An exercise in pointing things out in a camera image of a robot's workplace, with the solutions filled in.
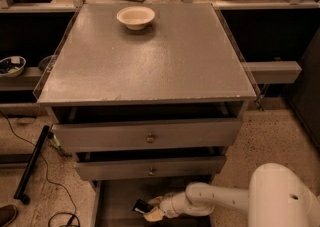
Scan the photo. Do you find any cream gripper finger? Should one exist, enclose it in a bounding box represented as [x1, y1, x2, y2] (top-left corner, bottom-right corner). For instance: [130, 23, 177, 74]
[148, 196, 163, 205]
[143, 207, 164, 222]

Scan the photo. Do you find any white paper bowl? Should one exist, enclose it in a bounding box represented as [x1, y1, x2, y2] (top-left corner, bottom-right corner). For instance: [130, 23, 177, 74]
[117, 6, 155, 31]

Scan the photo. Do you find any dark shoe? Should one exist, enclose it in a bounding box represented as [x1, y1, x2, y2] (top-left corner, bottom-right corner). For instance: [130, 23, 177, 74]
[0, 205, 18, 227]

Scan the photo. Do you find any top grey drawer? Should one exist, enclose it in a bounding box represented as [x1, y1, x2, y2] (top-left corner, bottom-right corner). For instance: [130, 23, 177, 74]
[52, 118, 242, 152]

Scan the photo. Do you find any black floor cable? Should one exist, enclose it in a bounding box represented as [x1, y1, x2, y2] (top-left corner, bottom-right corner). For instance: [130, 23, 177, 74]
[0, 109, 82, 227]

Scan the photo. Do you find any middle grey drawer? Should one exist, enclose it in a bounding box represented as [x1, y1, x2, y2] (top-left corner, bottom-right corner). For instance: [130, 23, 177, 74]
[75, 156, 226, 181]

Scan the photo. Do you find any black bar on floor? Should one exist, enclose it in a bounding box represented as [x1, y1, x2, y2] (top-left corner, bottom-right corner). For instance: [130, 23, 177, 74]
[14, 125, 50, 205]

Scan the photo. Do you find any grey drawer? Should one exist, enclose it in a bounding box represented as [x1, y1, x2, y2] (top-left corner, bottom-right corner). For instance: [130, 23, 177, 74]
[52, 118, 242, 152]
[91, 177, 213, 227]
[75, 156, 226, 181]

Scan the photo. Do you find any grey side shelf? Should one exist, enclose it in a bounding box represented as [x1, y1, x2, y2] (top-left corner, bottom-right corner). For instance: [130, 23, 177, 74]
[243, 61, 302, 84]

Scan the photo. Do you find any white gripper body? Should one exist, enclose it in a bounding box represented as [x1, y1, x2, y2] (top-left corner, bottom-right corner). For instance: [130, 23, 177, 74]
[159, 192, 189, 218]

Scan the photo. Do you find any bottom grey drawer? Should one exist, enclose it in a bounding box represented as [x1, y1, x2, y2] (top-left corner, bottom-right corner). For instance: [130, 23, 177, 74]
[91, 177, 213, 227]

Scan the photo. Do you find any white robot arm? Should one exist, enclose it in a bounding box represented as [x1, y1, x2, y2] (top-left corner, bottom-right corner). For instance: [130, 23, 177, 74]
[144, 163, 320, 227]

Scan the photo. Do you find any grey drawer cabinet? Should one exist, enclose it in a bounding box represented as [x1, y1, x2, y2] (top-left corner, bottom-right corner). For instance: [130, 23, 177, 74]
[35, 2, 258, 227]

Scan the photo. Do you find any blueberry rxbar dark wrapper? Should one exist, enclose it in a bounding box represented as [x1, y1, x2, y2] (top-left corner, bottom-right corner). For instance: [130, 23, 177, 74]
[132, 199, 153, 214]

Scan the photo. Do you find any white bowl with items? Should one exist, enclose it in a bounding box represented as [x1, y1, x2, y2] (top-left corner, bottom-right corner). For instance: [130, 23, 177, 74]
[0, 56, 26, 77]

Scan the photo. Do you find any dark glass bowl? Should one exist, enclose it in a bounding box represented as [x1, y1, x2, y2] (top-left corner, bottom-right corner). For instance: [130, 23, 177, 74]
[38, 55, 57, 72]

